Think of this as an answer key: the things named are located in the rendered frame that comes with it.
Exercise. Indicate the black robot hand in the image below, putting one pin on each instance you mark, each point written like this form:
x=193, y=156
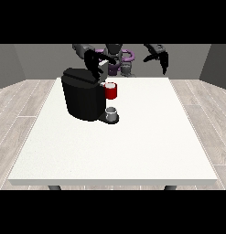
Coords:
x=163, y=59
x=91, y=61

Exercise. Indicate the pale grey machine lid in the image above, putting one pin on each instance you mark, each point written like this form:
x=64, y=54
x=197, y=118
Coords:
x=103, y=66

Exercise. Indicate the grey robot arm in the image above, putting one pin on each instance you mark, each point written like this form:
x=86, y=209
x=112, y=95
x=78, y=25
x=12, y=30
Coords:
x=81, y=48
x=155, y=47

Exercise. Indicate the small grey coffee pod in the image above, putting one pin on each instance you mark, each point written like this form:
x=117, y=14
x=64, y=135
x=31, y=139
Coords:
x=110, y=84

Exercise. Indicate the red pod holder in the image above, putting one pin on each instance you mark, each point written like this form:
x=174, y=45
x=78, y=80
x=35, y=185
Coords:
x=111, y=92

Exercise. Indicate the black coffee machine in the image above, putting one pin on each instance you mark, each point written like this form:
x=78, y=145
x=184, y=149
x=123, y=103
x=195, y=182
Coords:
x=82, y=97

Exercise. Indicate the grey robot trunk purple rings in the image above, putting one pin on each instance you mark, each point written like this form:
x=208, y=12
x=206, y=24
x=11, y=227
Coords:
x=119, y=51

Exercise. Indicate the small grey cup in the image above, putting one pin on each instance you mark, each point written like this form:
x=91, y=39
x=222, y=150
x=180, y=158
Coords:
x=111, y=114

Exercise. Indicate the dark table leg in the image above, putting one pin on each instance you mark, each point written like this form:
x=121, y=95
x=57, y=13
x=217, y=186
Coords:
x=170, y=187
x=54, y=187

